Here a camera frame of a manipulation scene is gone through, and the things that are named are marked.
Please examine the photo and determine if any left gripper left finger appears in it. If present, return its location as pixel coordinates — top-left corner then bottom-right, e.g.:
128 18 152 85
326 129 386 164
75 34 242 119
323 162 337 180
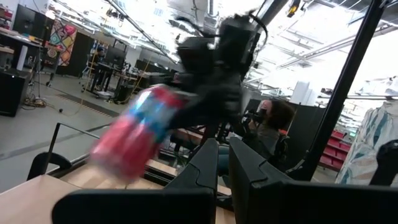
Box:
52 138 220 224

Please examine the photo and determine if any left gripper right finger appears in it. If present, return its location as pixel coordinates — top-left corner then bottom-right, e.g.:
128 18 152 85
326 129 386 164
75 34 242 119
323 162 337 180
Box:
229 136 398 224

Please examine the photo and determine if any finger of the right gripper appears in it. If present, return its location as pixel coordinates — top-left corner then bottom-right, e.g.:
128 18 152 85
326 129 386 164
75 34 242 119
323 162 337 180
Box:
169 93 245 138

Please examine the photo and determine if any orange-red Fanta can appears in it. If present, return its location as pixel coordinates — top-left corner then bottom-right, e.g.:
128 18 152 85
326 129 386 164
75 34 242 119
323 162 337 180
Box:
89 83 189 183

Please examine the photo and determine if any person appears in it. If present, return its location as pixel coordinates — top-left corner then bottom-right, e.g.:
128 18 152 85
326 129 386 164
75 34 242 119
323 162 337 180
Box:
335 100 398 188
242 98 296 175

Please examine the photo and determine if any red shelving unit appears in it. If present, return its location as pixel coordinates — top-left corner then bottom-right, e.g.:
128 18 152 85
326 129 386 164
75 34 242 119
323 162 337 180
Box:
318 129 354 172

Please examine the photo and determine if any black table clamp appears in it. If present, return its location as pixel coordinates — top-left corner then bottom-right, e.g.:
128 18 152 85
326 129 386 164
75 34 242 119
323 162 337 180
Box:
27 151 73 181

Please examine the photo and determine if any colourful patterned poster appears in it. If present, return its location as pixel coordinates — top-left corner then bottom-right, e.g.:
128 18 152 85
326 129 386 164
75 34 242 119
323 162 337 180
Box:
46 19 78 67

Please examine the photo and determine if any black cabinet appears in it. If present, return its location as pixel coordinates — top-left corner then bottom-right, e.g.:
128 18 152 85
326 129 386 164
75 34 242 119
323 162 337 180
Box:
0 68 32 118

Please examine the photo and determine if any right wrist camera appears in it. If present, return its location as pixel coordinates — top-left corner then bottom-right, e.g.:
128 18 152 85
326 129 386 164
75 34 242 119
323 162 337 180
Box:
175 36 216 75

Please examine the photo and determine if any black aluminium table frame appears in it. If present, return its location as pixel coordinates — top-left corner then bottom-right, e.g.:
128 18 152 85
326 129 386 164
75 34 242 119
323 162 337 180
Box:
294 0 388 182

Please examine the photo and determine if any black wall monitor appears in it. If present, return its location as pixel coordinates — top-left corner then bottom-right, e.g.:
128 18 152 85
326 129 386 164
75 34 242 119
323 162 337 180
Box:
12 3 53 41

